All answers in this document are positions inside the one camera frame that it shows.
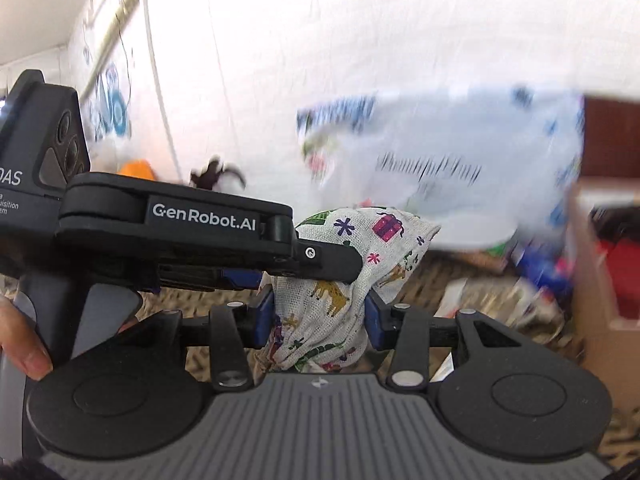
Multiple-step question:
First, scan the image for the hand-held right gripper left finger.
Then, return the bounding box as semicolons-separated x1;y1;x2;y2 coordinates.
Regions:
140;287;276;393

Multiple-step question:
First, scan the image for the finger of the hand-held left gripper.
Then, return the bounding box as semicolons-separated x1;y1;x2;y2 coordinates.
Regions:
270;240;362;284
159;264;263;292

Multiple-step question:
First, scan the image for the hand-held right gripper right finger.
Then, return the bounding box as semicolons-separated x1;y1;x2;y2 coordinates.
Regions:
365;289;527;392

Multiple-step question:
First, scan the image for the printed cloth pouch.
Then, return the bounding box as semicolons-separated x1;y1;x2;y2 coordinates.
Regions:
270;206;441;374

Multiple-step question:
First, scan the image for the brown lettered desktop cloth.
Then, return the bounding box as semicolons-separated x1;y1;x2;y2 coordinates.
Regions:
0;247;640;463

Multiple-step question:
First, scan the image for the person's left hand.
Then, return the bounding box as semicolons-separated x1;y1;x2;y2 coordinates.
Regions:
0;292;54;381

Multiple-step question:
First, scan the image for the orange bag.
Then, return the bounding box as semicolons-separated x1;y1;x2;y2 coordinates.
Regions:
117;159;157;181

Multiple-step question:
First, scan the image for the dark feather bundle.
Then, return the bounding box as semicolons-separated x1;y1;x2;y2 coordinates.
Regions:
189;156;247;191

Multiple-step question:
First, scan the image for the floral plastic bag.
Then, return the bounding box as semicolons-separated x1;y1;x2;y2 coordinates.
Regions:
295;87;586;252

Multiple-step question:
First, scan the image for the brown cardboard box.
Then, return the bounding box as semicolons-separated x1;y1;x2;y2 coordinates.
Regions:
569;177;640;402

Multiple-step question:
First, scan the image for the red item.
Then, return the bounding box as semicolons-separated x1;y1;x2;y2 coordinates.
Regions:
597;239;640;322

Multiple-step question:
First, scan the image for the brown wooden board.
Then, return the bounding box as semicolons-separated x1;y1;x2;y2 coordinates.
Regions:
582;92;640;181

